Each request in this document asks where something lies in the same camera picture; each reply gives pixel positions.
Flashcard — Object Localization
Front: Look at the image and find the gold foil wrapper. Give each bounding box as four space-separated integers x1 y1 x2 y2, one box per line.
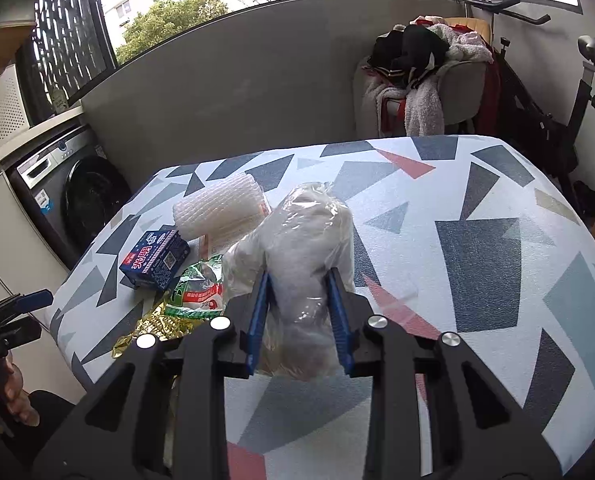
111 301 208 359

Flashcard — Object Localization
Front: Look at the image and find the green white snack wrapper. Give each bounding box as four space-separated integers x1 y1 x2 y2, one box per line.
164 255 224 320

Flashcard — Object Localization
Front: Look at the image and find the blue cardboard box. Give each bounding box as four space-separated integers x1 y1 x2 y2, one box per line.
119 229 190 290

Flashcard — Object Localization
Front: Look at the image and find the clear plastic bag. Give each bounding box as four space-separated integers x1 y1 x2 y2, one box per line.
222 182 355 382

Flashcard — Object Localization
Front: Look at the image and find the white foam fruit net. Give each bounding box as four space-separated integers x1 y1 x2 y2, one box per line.
172 174 270 240

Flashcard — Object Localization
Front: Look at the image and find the white red paper package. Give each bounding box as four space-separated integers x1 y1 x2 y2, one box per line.
200 200 271 258

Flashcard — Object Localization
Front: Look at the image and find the person's left hand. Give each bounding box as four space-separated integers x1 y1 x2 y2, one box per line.
3 356 40 427

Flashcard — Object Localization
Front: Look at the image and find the grey front-load washing machine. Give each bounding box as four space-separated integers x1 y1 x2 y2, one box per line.
6 126 131 269

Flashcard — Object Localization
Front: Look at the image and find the black exercise bike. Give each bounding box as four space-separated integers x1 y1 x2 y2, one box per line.
462 0 595 223

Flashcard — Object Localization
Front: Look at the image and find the chair with clothes pile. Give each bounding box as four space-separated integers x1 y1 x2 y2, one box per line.
353 15 497 139

